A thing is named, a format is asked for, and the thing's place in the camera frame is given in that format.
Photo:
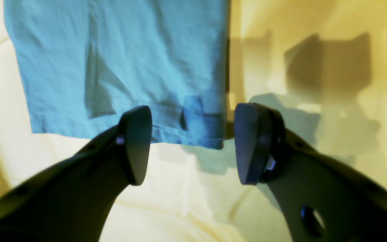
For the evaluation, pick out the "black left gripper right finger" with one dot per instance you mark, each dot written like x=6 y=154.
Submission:
x=322 y=199

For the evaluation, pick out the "yellow tablecloth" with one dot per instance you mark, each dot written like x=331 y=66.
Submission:
x=321 y=63

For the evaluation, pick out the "green T-shirt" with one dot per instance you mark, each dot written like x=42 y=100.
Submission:
x=83 y=63

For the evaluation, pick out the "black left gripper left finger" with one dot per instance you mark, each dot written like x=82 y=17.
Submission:
x=70 y=201

